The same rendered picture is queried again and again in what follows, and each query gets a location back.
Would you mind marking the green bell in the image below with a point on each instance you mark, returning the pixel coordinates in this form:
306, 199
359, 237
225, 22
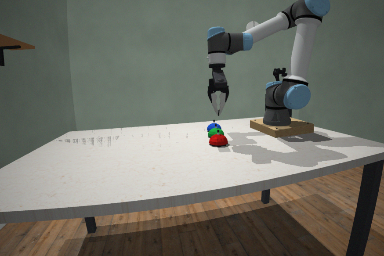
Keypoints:
214, 131

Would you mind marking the blue dome bell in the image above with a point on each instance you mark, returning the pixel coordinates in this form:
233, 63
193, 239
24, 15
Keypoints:
211, 126

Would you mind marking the red bell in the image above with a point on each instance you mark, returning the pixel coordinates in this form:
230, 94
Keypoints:
218, 140

